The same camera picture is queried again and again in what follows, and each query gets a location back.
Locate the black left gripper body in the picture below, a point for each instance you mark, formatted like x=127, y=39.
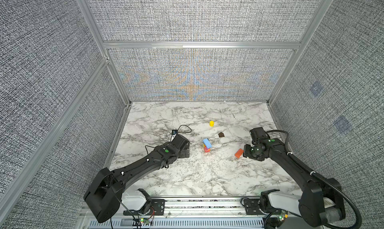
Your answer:
x=184, y=153

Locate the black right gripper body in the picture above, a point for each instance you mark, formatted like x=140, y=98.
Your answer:
x=251, y=152

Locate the red-orange wood block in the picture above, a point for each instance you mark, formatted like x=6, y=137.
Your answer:
x=239, y=153

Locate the light blue wood block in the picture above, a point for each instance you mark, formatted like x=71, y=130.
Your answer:
x=207, y=143

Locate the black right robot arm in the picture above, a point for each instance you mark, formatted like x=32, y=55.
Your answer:
x=318, y=205

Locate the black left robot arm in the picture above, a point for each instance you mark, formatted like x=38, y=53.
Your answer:
x=104, y=195

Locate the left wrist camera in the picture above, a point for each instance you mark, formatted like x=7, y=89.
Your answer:
x=179, y=141

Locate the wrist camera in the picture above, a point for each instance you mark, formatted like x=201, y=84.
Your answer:
x=179, y=141
x=258, y=134

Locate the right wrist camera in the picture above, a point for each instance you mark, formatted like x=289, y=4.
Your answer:
x=258, y=134

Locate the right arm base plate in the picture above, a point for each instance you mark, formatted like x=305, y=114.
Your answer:
x=251, y=206

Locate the aluminium front rail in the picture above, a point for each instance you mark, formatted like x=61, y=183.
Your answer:
x=194, y=206

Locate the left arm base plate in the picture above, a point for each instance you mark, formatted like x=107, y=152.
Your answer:
x=156, y=207

